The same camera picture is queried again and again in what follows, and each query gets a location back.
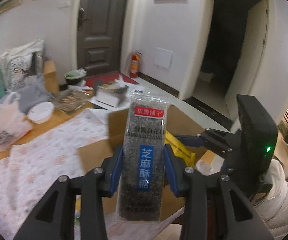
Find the yellow snack packet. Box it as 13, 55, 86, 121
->
165, 131, 196, 167

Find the black sesame candy packet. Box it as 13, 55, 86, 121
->
117, 91, 168, 222

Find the cartoon print table cloth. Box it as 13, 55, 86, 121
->
0, 108, 182, 240

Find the open cardboard box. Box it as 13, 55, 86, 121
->
78, 105, 205, 221

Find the open box on floor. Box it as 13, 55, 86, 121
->
88, 76, 145, 112

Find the red fire extinguisher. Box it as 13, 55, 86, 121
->
127, 50, 142, 78

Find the white printed plastic bag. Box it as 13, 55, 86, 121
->
0, 92, 33, 152

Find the white plastic bowl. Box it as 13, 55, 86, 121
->
27, 101, 55, 124

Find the red doormat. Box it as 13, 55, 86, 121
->
85, 72, 137, 88

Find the glass tray with shells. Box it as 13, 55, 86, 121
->
53, 89, 91, 113

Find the black trash bin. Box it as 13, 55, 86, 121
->
64, 68, 87, 85

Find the wooden side table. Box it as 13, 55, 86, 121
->
43, 60, 59, 95

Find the dark brown door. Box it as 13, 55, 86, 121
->
77, 0, 127, 76

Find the white wall panel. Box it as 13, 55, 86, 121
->
154, 48, 173, 69

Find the light switch plate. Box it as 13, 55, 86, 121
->
58, 1, 71, 9

